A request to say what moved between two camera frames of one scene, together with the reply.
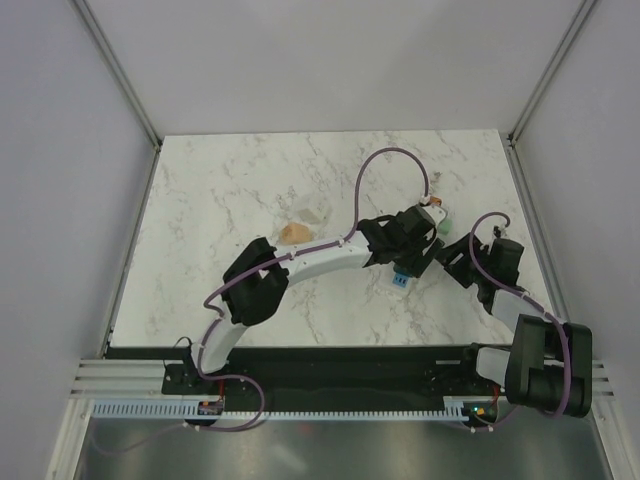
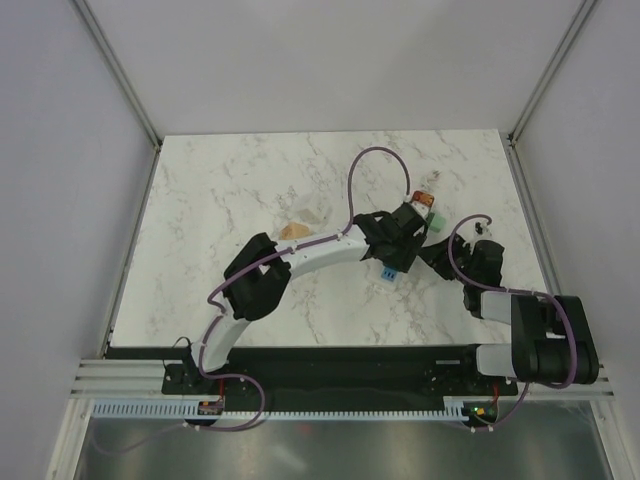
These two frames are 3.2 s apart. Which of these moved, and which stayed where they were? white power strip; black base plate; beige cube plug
Moved: white power strip
Stayed: beige cube plug; black base plate
